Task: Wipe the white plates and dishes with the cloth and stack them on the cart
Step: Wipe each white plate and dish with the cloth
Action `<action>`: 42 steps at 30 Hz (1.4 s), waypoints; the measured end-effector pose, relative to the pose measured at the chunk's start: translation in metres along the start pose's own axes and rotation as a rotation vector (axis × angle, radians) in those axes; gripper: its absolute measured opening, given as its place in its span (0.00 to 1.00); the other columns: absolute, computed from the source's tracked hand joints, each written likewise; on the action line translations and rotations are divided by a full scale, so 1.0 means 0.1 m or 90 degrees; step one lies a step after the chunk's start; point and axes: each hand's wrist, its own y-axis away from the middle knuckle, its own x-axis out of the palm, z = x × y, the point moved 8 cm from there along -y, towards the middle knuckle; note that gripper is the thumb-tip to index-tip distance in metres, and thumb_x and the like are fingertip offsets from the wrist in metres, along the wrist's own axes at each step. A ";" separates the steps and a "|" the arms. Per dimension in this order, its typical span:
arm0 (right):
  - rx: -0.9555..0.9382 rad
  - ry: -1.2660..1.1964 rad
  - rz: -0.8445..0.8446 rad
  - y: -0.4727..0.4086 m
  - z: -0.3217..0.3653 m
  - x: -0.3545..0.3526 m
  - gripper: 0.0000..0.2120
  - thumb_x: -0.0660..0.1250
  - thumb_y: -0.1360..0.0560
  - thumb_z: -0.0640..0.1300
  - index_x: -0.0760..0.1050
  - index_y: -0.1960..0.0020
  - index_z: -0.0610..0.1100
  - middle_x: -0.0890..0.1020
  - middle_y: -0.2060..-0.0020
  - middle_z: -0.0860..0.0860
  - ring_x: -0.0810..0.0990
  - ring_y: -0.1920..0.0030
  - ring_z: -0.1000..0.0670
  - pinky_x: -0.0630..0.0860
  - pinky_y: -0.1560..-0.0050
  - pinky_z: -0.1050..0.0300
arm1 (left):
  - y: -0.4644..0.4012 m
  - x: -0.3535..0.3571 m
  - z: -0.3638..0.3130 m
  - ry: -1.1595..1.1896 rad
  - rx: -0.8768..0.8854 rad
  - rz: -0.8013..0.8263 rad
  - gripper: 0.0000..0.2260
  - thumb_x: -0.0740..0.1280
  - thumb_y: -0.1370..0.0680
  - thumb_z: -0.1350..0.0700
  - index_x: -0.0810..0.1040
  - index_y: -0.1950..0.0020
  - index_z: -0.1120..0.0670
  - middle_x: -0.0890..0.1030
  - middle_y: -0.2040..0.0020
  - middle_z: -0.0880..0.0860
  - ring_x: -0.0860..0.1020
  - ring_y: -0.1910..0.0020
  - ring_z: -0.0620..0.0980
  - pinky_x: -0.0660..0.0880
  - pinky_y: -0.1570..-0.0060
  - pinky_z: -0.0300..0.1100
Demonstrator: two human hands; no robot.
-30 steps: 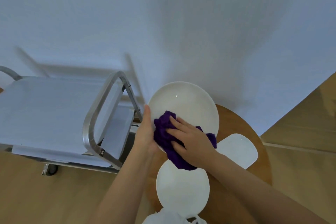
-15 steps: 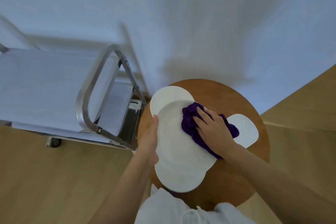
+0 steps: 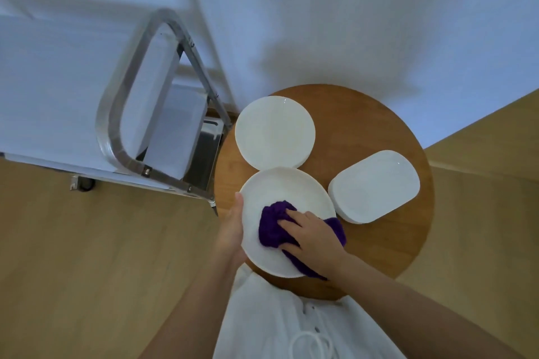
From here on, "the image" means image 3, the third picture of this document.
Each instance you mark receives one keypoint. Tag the stack of white rectangular plates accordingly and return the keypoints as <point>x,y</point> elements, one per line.
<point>374,186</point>

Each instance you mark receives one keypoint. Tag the person's white garment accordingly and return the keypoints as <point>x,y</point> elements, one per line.
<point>261,321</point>

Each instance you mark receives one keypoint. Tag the person's left forearm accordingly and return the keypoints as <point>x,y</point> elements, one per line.
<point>189,312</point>

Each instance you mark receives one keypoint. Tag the stack of white round plates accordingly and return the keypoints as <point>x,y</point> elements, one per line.
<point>273,131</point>

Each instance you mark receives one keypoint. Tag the person's right hand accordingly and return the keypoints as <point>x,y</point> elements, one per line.
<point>318,245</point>

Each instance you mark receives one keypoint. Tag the person's right forearm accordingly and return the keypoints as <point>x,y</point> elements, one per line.
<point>421,312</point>

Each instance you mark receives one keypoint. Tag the round wooden side table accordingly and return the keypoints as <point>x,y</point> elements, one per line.
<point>358,119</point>

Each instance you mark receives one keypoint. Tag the person's left hand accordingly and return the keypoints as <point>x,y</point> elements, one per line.
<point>229,236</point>

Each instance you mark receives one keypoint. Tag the purple cleaning cloth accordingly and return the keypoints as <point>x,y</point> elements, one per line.
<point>271,224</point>

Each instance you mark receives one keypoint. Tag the steel three-tier cart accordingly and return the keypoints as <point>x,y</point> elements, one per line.
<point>50,89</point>

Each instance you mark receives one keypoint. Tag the white round dinner plate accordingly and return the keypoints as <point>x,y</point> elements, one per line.
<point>286,186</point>

